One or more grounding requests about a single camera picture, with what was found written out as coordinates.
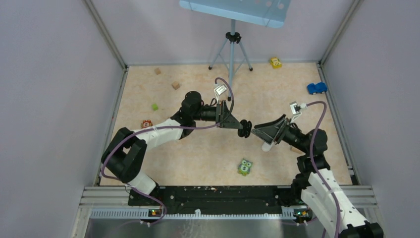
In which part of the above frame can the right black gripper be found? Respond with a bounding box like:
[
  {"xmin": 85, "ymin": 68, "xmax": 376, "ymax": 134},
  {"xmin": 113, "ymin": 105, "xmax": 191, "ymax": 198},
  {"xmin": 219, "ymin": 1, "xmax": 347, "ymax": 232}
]
[{"xmin": 252, "ymin": 114, "xmax": 309, "ymax": 154}]

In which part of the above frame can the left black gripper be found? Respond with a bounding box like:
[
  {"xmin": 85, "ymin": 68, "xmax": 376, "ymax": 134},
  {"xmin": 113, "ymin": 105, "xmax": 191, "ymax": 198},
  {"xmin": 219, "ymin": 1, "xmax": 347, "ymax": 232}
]
[{"xmin": 192, "ymin": 100, "xmax": 243, "ymax": 129}]

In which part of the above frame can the white earbud charging case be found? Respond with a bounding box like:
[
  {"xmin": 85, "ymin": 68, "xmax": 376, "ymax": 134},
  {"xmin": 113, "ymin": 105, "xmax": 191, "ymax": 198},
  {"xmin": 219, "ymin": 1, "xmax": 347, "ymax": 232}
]
[{"xmin": 262, "ymin": 142, "xmax": 272, "ymax": 152}]

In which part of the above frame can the black earbud charging case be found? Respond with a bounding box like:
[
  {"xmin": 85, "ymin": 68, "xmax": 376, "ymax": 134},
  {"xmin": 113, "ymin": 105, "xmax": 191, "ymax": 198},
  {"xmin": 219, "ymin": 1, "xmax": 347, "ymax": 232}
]
[{"xmin": 237, "ymin": 119, "xmax": 252, "ymax": 138}]

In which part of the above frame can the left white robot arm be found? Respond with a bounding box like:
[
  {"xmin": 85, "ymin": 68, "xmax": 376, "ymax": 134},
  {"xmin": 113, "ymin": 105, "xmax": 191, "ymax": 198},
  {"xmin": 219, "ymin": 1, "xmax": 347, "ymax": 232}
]
[{"xmin": 101, "ymin": 91, "xmax": 252, "ymax": 205}]

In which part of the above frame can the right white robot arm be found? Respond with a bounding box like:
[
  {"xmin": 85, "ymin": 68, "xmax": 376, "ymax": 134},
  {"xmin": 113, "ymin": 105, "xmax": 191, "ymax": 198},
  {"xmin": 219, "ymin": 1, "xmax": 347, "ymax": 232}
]
[{"xmin": 251, "ymin": 115, "xmax": 384, "ymax": 238}]

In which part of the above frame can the wooden cylinder block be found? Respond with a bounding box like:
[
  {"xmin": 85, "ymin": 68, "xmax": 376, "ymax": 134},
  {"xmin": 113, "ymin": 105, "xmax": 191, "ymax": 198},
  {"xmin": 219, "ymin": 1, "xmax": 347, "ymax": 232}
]
[{"xmin": 290, "ymin": 146, "xmax": 304, "ymax": 154}]

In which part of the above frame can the green owl number block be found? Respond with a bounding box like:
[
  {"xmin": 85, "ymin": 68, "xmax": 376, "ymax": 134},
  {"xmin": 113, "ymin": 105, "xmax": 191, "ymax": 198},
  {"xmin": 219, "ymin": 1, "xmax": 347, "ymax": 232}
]
[{"xmin": 237, "ymin": 159, "xmax": 253, "ymax": 176}]

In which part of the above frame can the wooden cube block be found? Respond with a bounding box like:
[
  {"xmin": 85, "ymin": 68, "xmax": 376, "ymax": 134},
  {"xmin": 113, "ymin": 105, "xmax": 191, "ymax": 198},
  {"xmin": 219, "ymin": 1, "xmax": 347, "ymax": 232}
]
[{"xmin": 171, "ymin": 81, "xmax": 180, "ymax": 90}]

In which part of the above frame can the blue toy car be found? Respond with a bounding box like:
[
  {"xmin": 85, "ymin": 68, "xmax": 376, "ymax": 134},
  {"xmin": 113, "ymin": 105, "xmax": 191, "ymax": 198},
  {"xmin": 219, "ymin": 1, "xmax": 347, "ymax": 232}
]
[{"xmin": 307, "ymin": 82, "xmax": 328, "ymax": 95}]

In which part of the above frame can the orange red animal block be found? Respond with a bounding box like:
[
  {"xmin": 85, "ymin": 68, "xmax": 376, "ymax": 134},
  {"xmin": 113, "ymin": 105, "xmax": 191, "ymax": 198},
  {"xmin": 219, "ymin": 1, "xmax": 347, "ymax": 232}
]
[{"xmin": 141, "ymin": 119, "xmax": 153, "ymax": 129}]

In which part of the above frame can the light blue tripod stand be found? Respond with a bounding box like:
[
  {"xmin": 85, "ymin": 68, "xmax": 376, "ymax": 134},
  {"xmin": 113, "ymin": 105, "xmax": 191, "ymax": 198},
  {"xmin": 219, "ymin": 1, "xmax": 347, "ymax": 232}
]
[{"xmin": 208, "ymin": 19, "xmax": 254, "ymax": 86}]

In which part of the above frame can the light blue perforated board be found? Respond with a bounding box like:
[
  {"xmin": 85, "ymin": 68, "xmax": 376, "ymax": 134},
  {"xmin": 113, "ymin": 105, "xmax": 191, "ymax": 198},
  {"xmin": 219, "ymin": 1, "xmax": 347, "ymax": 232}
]
[{"xmin": 179, "ymin": 0, "xmax": 291, "ymax": 28}]

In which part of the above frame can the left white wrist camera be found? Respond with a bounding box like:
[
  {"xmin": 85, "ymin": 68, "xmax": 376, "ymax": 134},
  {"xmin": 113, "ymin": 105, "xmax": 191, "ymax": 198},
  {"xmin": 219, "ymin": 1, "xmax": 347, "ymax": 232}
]
[{"xmin": 213, "ymin": 84, "xmax": 228, "ymax": 103}]

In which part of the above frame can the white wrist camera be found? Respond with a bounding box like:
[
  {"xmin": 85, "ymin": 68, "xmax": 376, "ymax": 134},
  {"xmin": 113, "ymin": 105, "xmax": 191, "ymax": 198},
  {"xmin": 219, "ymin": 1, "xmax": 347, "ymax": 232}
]
[
  {"xmin": 290, "ymin": 102, "xmax": 307, "ymax": 123},
  {"xmin": 213, "ymin": 84, "xmax": 228, "ymax": 103}
]

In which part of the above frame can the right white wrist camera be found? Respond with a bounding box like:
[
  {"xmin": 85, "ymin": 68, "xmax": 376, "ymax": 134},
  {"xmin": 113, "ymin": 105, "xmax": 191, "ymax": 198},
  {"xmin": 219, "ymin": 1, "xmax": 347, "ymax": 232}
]
[{"xmin": 290, "ymin": 102, "xmax": 307, "ymax": 123}]

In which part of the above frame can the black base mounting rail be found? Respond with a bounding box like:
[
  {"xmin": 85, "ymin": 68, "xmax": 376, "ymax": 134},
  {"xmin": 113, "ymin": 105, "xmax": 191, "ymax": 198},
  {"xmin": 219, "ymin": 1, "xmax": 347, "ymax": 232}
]
[{"xmin": 128, "ymin": 185, "xmax": 315, "ymax": 220}]

